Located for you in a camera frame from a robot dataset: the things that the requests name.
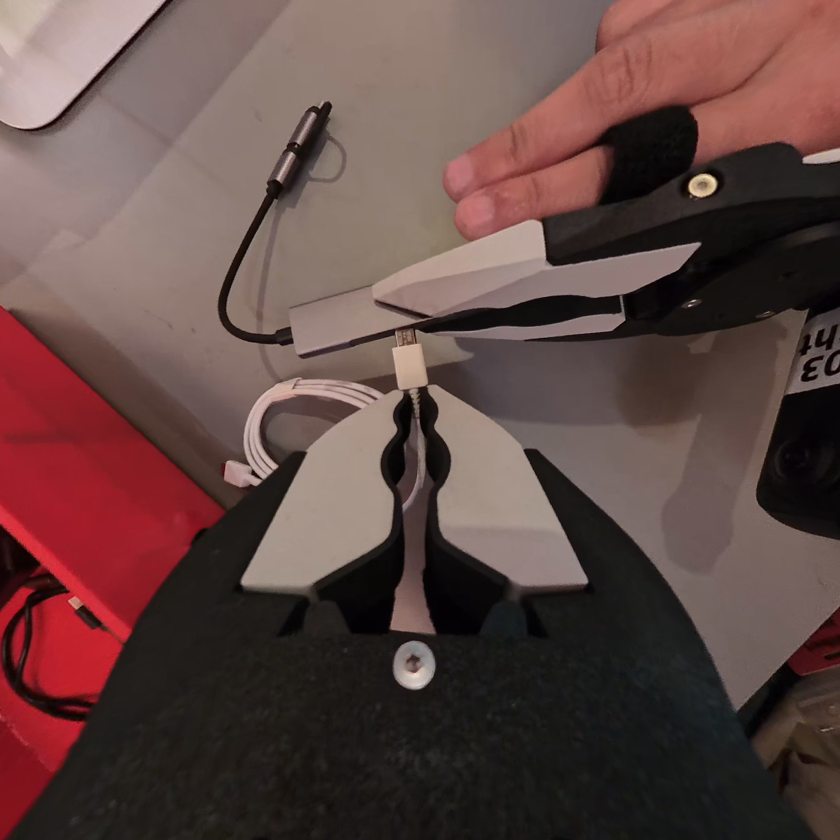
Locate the thin black charging cable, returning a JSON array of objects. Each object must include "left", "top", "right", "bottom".
[{"left": 0, "top": 577, "right": 129, "bottom": 723}]

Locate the white stand with wooden board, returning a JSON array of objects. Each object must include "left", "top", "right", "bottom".
[{"left": 0, "top": 0, "right": 175, "bottom": 132}]

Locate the grey desk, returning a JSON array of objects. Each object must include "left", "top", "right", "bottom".
[{"left": 0, "top": 0, "right": 840, "bottom": 710}]

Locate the grey USB hub black cable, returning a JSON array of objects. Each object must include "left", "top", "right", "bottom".
[{"left": 218, "top": 100, "right": 427, "bottom": 358}]

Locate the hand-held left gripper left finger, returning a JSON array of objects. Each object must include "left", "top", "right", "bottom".
[{"left": 241, "top": 390, "right": 404, "bottom": 636}]

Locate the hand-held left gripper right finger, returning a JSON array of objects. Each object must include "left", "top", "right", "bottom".
[{"left": 420, "top": 387, "right": 589, "bottom": 636}]

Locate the red plastic bin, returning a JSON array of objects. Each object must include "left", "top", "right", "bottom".
[{"left": 0, "top": 305, "right": 227, "bottom": 840}]

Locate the person's right hand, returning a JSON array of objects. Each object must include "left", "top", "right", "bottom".
[{"left": 444, "top": 0, "right": 840, "bottom": 242}]

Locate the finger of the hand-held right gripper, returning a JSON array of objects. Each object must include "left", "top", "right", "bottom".
[
  {"left": 371, "top": 220, "right": 700, "bottom": 320},
  {"left": 419, "top": 295, "right": 626, "bottom": 342}
]

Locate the person's beige jacket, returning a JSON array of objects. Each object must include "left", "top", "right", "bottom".
[{"left": 751, "top": 676, "right": 840, "bottom": 840}]

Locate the white USB cable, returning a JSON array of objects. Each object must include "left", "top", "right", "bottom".
[{"left": 223, "top": 328, "right": 434, "bottom": 519}]

